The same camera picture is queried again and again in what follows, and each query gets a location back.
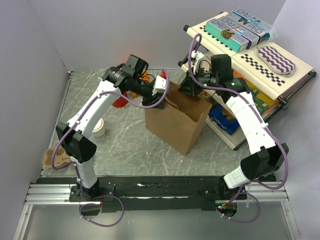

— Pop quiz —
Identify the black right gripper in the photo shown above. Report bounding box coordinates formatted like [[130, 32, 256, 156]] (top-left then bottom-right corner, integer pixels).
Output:
[[178, 66, 219, 97]]

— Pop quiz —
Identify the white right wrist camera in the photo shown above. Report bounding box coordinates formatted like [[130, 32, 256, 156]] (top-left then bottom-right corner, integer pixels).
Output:
[[191, 50, 205, 75]]

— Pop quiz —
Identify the orange snack box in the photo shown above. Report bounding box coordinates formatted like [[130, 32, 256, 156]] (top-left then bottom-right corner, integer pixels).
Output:
[[233, 70, 246, 86]]

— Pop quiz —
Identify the brown cardboard cup carrier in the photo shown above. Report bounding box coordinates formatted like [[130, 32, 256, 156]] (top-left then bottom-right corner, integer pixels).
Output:
[[42, 147, 72, 169]]

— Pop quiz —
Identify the teal cookie box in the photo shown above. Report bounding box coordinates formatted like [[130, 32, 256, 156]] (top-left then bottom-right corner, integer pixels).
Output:
[[205, 19, 250, 53]]

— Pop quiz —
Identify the blue cookie box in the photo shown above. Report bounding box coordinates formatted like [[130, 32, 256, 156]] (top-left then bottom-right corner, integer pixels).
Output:
[[232, 8, 274, 40]]

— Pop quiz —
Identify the brown paper bag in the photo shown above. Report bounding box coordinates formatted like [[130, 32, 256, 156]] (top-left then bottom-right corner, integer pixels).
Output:
[[144, 82, 212, 156]]

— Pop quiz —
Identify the white plastic cup lid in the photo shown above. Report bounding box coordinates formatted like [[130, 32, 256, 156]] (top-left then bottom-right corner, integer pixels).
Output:
[[92, 118, 105, 133]]

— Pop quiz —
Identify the purple wavy sleep mask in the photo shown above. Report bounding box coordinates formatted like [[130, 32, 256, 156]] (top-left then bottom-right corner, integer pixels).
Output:
[[256, 45, 296, 77]]

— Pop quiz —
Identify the green yellow juice box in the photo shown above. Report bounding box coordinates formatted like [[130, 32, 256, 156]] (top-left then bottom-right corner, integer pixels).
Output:
[[253, 97, 270, 117], [249, 87, 262, 104]]

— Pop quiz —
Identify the blue snack packet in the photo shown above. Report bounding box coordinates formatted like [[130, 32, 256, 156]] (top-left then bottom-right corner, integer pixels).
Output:
[[208, 104, 240, 135]]

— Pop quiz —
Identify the aluminium rail frame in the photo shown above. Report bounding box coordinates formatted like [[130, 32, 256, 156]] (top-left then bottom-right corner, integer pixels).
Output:
[[13, 182, 73, 240]]

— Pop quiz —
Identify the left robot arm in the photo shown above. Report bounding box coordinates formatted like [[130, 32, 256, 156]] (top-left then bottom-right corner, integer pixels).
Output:
[[55, 54, 170, 201]]

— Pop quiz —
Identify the white paper coffee cup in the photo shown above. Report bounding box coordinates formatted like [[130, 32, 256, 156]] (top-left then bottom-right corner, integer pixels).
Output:
[[92, 129, 106, 139]]

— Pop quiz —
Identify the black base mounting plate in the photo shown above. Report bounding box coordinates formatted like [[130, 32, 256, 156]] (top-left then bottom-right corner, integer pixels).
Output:
[[36, 176, 246, 213]]

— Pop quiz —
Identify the brown snack bag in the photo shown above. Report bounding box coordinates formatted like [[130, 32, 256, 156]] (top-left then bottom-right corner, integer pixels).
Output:
[[202, 89, 218, 106]]

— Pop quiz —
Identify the purple cookie box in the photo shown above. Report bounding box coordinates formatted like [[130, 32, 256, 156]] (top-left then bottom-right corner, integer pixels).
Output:
[[219, 16, 260, 49]]

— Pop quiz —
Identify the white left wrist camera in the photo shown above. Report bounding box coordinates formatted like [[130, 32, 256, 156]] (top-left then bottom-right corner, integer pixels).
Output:
[[152, 75, 167, 96]]

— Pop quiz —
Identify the cream two-tier display shelf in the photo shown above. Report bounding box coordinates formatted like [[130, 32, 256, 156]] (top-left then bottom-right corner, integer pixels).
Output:
[[177, 11, 317, 151]]

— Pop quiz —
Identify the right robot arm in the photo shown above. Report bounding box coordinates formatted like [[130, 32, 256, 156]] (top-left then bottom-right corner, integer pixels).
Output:
[[179, 50, 289, 199]]

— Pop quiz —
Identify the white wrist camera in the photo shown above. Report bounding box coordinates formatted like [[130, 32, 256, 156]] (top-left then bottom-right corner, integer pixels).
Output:
[[191, 50, 205, 75], [152, 75, 167, 96]]

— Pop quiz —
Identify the red plastic cup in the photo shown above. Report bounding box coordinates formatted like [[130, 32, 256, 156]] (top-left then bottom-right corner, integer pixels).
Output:
[[112, 97, 128, 108]]

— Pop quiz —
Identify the orange chip bag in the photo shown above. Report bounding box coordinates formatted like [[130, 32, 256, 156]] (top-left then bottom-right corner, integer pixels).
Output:
[[130, 72, 155, 99]]

